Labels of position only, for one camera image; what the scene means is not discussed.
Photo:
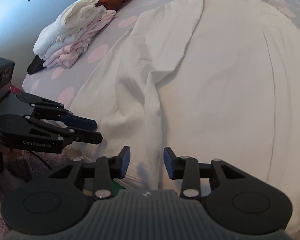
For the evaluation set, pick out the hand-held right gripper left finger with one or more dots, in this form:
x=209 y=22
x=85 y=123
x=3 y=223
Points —
x=125 y=162

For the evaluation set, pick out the black cloth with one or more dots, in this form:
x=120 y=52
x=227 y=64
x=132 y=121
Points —
x=35 y=66

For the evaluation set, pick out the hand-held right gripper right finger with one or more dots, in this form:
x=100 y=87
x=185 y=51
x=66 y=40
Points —
x=168 y=163

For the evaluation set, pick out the person's left hand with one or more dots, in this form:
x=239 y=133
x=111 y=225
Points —
x=8 y=155

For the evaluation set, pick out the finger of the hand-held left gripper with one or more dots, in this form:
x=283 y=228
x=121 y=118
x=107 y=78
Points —
x=77 y=122
x=90 y=137

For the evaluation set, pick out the white long-sleeve shirt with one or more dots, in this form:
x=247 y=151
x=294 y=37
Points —
x=215 y=92

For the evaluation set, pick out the white crinkled cloth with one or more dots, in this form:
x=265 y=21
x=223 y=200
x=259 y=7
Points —
x=72 y=17

